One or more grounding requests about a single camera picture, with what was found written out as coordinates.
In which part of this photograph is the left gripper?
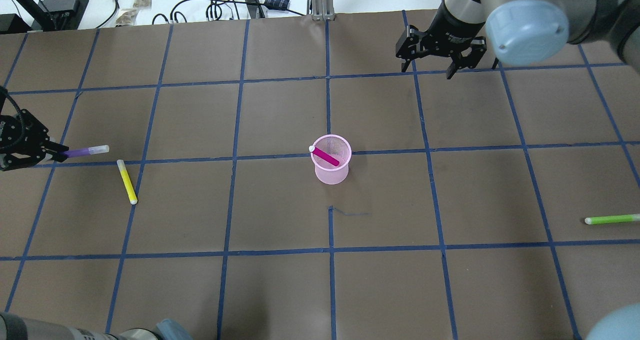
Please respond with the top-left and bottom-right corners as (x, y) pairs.
(0, 109), (70, 172)

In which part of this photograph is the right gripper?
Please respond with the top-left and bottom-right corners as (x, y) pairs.
(395, 10), (488, 80)

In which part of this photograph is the purple highlighter pen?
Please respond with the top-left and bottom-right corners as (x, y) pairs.
(62, 145), (110, 158)

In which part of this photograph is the pink highlighter pen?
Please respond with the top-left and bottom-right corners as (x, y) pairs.
(308, 145), (340, 167)

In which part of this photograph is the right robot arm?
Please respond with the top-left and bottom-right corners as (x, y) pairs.
(395, 0), (639, 243)

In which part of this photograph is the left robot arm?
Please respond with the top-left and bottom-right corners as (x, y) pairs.
(0, 109), (192, 340)

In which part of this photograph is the pink mesh cup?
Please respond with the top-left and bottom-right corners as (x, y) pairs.
(308, 133), (352, 185)

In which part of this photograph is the yellow highlighter pen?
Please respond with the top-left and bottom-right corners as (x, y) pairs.
(116, 158), (138, 205)

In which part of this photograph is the blue checkered pouch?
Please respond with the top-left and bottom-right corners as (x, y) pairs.
(263, 0), (291, 12)

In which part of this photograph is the green highlighter pen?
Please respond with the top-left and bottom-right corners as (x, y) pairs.
(583, 214), (640, 225)

